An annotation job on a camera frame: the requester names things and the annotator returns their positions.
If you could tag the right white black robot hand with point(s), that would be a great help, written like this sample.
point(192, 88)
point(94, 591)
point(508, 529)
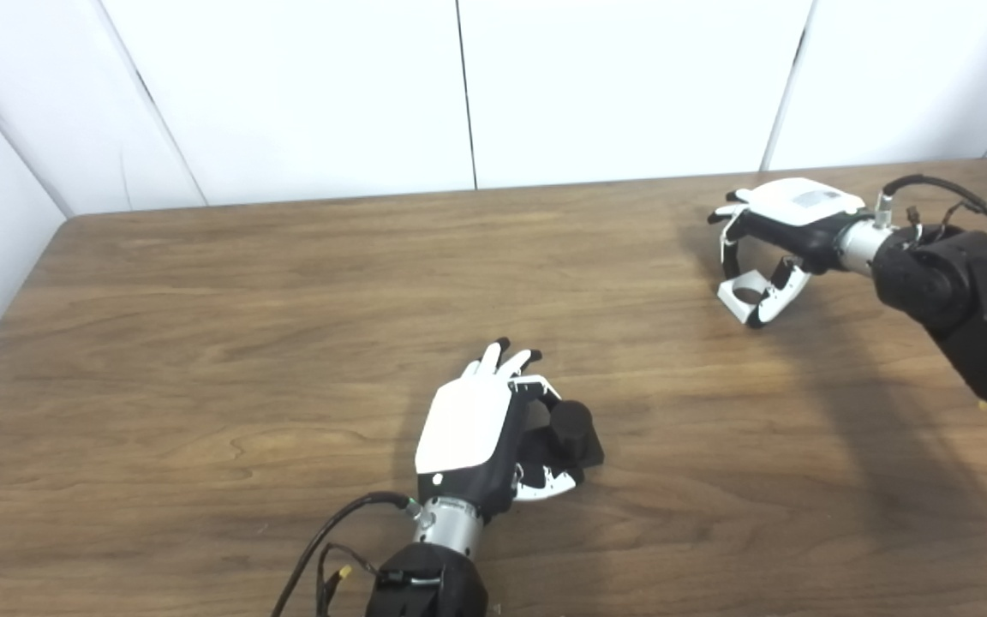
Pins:
point(793, 206)

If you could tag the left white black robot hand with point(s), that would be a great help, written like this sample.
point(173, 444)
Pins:
point(465, 422)

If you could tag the black peg with square base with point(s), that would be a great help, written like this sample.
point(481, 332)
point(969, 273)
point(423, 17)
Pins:
point(573, 428)

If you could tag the white square piece with hole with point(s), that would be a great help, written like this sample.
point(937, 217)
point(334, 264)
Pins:
point(732, 308)

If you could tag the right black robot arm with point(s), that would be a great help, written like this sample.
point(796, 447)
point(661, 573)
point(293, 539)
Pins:
point(973, 300)

